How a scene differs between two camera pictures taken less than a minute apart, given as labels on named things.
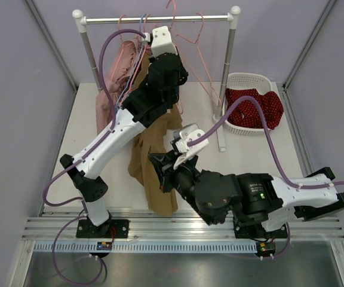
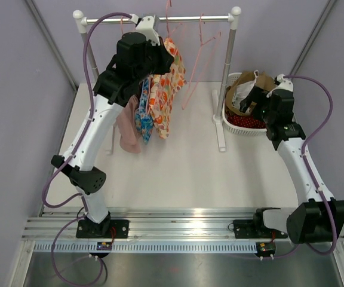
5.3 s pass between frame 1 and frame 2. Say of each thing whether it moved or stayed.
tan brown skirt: moved
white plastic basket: stayed
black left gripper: moved
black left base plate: stayed
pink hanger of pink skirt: moved
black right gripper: moved
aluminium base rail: stayed
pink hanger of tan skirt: moved
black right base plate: stayed
